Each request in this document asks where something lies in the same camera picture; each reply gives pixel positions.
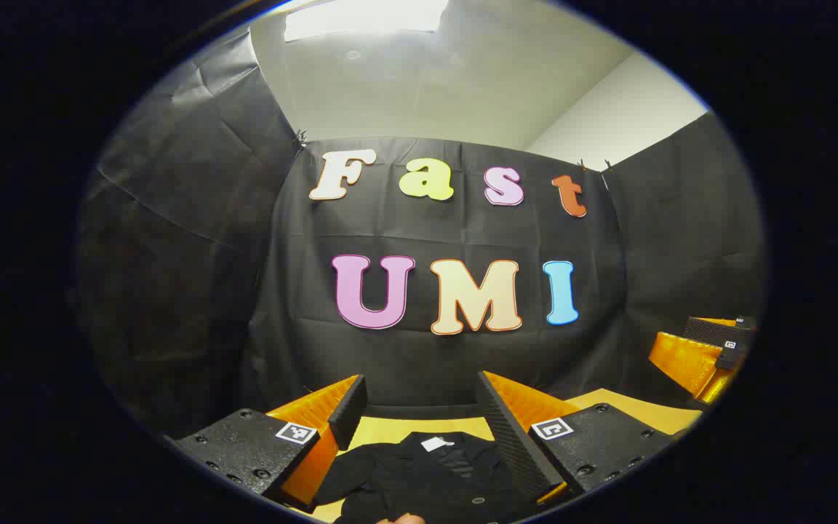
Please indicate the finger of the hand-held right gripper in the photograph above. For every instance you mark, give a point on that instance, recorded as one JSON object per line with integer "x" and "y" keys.
{"x": 710, "y": 331}
{"x": 684, "y": 360}

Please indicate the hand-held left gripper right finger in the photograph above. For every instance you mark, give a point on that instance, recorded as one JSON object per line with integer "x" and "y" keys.
{"x": 510, "y": 437}

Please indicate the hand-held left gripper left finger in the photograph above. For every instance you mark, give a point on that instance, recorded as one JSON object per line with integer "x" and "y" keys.
{"x": 350, "y": 407}

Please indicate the black button jacket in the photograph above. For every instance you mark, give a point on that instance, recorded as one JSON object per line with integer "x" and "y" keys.
{"x": 419, "y": 480}

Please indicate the black backdrop cloth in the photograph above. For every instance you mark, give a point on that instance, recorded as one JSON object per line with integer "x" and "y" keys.
{"x": 419, "y": 356}

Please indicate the ceiling light panel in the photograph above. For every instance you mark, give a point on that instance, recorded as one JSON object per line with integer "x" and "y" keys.
{"x": 361, "y": 18}

